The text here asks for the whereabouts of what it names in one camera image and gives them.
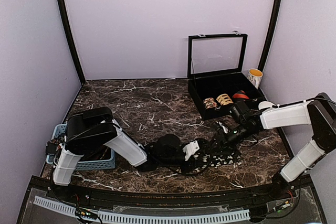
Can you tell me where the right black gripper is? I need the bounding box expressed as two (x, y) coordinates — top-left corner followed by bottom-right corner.
(205, 123), (254, 156)

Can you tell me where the black white patterned tie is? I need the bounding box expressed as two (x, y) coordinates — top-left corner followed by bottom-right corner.
(193, 148), (241, 168)

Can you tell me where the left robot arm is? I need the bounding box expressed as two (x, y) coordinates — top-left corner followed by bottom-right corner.
(50, 107), (210, 201)

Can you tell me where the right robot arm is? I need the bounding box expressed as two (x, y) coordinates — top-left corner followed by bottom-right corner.
(213, 92), (335, 200)

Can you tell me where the brown floral rolled tie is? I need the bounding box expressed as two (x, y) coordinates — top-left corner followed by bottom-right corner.
(203, 98), (218, 109)

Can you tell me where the tan striped rolled tie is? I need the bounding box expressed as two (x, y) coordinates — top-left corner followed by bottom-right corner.
(216, 93), (233, 106)

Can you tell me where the red black rolled tie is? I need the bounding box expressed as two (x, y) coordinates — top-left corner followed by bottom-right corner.
(232, 90), (249, 100)

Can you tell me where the orange white bowl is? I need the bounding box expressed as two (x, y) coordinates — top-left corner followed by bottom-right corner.
(258, 101), (275, 110)

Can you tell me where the black glass-lid tie box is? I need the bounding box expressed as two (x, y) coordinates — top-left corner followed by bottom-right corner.
(187, 33), (265, 121)

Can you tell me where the white yellow mug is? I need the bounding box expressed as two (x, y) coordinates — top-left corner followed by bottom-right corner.
(247, 68), (263, 89)

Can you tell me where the light blue plastic basket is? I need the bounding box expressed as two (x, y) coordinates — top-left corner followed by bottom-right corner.
(51, 124), (116, 170)

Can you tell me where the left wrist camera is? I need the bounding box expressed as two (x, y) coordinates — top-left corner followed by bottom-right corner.
(156, 134), (181, 156)

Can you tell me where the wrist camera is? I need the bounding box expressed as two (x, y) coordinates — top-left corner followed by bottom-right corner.
(229, 101), (251, 124)
(156, 134), (181, 156)

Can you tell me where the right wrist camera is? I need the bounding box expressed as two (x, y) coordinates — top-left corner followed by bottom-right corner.
(229, 101), (251, 124)

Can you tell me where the white slotted cable duct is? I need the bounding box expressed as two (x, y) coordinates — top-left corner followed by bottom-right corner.
(33, 196), (250, 223)

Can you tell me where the black front rail base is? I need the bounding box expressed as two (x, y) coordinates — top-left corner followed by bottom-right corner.
(26, 175), (316, 209)

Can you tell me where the right black frame post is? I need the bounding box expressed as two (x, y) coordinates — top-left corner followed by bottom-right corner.
(258, 0), (281, 71)

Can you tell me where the black frame post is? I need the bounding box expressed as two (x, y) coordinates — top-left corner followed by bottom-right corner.
(258, 0), (281, 71)
(57, 0), (86, 85)

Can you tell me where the left black frame post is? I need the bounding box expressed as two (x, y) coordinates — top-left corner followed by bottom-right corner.
(57, 0), (86, 85)

